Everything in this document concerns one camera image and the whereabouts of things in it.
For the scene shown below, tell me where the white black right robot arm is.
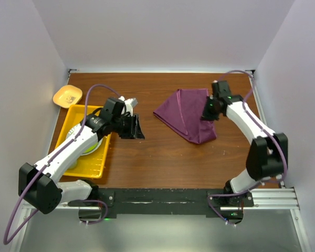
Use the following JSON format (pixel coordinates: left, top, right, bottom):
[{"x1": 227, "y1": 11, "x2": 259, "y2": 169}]
[{"x1": 201, "y1": 80, "x2": 288, "y2": 206}]

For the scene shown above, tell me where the aluminium frame rail right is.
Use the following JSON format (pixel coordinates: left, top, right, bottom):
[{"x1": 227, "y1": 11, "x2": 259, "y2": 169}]
[{"x1": 245, "y1": 69, "x2": 286, "y2": 188}]

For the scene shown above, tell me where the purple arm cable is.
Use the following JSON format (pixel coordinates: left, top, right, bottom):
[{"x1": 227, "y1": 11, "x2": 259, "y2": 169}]
[
  {"x1": 3, "y1": 83, "x2": 123, "y2": 245},
  {"x1": 207, "y1": 69, "x2": 289, "y2": 226}
]

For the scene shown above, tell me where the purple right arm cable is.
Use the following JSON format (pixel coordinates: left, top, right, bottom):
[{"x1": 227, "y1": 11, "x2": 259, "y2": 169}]
[{"x1": 207, "y1": 69, "x2": 289, "y2": 226}]

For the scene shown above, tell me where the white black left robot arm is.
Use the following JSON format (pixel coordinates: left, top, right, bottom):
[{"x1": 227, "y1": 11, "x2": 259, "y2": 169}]
[{"x1": 18, "y1": 97, "x2": 144, "y2": 214}]

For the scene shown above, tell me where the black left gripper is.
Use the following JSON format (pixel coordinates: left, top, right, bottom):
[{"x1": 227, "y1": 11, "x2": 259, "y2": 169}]
[{"x1": 111, "y1": 113, "x2": 144, "y2": 140}]

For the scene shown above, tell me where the aluminium frame rail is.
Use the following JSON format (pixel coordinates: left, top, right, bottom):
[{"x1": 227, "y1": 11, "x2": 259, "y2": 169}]
[
  {"x1": 245, "y1": 69, "x2": 286, "y2": 188},
  {"x1": 22, "y1": 188, "x2": 300, "y2": 211}
]

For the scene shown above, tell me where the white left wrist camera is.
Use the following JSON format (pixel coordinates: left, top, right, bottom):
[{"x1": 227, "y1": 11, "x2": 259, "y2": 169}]
[{"x1": 119, "y1": 96, "x2": 138, "y2": 116}]

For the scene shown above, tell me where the aluminium frame rail front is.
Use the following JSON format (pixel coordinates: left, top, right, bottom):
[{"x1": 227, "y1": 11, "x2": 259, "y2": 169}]
[{"x1": 22, "y1": 188, "x2": 300, "y2": 211}]

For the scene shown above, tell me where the green white plate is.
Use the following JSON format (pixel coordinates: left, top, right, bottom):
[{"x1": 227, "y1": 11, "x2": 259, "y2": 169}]
[{"x1": 66, "y1": 124, "x2": 103, "y2": 155}]

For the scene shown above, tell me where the yellow plastic tray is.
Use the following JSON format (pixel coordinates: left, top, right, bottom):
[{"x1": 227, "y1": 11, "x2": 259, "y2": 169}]
[{"x1": 55, "y1": 104, "x2": 111, "y2": 179}]

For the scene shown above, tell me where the purple cloth napkin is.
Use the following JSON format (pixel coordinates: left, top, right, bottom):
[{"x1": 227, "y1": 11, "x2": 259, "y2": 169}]
[{"x1": 153, "y1": 89, "x2": 217, "y2": 144}]

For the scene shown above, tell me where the yellow square bowl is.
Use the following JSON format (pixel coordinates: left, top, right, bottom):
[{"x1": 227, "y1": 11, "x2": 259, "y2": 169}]
[{"x1": 52, "y1": 85, "x2": 83, "y2": 109}]

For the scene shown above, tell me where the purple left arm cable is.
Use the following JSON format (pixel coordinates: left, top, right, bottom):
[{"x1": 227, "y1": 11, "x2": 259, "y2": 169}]
[{"x1": 3, "y1": 83, "x2": 123, "y2": 245}]

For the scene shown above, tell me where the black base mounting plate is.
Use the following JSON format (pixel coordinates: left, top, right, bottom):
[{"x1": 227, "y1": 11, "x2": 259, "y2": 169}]
[{"x1": 67, "y1": 187, "x2": 254, "y2": 226}]

